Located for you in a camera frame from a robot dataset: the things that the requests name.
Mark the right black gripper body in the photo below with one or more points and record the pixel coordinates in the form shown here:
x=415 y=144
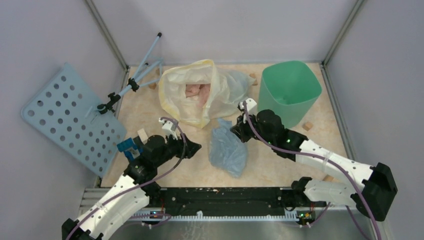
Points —
x=246 y=132

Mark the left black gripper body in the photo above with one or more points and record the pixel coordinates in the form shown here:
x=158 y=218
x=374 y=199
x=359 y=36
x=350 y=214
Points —
x=174 y=147

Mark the light blue plastic bag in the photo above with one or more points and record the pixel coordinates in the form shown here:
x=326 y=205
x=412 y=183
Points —
x=226 y=151

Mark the translucent white yellow trash bag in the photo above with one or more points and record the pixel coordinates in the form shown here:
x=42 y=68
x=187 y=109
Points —
x=228 y=88

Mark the green plastic trash bin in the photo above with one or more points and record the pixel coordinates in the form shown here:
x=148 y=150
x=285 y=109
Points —
x=289 y=89

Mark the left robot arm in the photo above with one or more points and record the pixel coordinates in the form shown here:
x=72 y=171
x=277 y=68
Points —
x=133 y=190

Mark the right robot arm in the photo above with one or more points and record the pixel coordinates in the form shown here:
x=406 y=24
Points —
x=371 y=189

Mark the wooden block near bin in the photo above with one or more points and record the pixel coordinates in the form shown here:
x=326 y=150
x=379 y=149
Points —
x=255 y=81

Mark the wooden block left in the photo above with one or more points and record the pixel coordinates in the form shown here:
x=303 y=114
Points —
x=142 y=135

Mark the blue clamp block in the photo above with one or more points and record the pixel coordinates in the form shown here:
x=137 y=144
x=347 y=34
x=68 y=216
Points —
x=131 y=148

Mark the pink bag inside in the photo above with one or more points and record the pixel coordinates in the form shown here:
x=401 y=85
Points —
x=199 y=91

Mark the small wooden block near tripod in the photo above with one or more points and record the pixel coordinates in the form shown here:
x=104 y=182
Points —
x=152 y=85

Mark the wooden cube block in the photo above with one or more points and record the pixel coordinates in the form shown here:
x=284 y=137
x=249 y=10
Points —
x=307 y=126

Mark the light blue tripod stand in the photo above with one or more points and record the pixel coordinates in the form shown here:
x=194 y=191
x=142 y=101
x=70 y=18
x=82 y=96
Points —
x=133 y=83

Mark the light blue perforated board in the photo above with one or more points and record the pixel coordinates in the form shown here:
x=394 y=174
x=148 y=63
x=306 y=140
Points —
x=65 y=111

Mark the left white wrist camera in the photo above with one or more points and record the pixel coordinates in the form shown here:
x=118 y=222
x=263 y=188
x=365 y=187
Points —
x=169 y=127

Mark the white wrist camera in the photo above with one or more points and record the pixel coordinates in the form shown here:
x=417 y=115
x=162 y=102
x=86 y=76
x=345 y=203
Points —
x=169 y=127
x=248 y=104

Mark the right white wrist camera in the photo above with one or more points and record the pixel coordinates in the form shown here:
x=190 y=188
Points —
x=248 y=104

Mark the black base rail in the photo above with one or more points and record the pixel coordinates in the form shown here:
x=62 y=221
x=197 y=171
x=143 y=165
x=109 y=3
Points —
x=231 y=201

